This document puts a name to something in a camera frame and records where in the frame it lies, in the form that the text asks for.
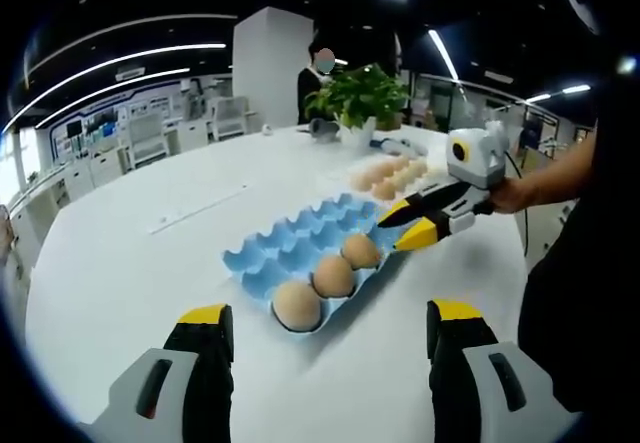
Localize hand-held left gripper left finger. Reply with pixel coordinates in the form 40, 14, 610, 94
79, 303, 235, 443

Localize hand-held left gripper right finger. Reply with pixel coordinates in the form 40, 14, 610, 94
426, 298, 584, 443

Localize group of brown eggs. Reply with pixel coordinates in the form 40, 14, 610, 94
349, 156, 431, 202

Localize single brown egg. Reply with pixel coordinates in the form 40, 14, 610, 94
272, 281, 324, 332
312, 255, 357, 298
342, 233, 382, 270

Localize blue egg tray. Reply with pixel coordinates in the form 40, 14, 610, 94
222, 193, 401, 335

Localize white foam egg board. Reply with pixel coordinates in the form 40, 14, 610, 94
344, 155, 449, 205

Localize person's right hand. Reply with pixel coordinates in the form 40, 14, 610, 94
492, 176, 544, 215

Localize white and blue plush toy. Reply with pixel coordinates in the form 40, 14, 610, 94
369, 137, 429, 159

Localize white table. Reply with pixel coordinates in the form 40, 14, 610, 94
24, 122, 531, 443

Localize green plant in white pot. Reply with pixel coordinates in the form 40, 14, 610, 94
304, 62, 411, 152

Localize grey plush toy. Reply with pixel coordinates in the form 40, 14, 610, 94
309, 116, 342, 140

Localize worn grey chest device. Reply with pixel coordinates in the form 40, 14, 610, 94
558, 0, 601, 35

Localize white office chair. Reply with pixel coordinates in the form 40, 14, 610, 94
212, 95, 251, 142
127, 110, 171, 169

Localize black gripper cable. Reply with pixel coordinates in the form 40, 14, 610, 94
502, 150, 531, 259

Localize white table cable hatch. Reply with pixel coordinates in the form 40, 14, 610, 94
149, 190, 249, 234

